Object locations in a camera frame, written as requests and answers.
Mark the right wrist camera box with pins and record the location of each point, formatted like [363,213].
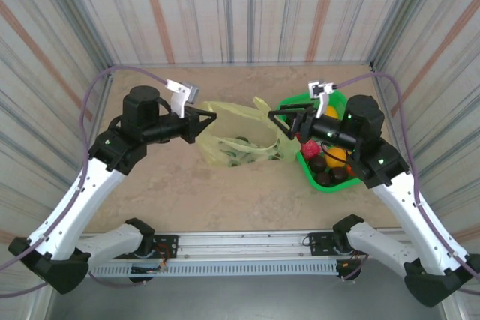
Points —
[321,102]

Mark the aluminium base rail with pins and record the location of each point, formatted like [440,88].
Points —
[243,241]

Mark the black round underside mount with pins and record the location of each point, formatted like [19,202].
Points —
[141,280]
[348,271]

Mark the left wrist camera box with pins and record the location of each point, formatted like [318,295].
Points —
[180,97]

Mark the green plastic basket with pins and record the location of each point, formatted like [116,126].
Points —
[288,102]

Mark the pink red fake lychee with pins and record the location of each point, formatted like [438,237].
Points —
[310,148]

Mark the red-orange fake tangerine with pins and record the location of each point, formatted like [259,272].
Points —
[351,170]

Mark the round yellow fake mango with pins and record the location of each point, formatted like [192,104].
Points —
[330,112]

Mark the dark purple fake fruit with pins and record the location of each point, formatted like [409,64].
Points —
[339,174]
[323,178]
[318,164]

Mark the red fake strawberry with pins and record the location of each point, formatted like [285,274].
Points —
[299,136]

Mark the large green fake avocado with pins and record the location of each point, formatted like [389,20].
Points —
[242,140]

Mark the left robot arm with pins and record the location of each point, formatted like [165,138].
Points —
[75,204]

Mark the yellow avocado-print plastic bag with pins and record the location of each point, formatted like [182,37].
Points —
[213,147]

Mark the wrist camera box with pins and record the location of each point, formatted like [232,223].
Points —
[180,97]
[321,102]

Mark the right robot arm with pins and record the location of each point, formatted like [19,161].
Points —
[412,215]

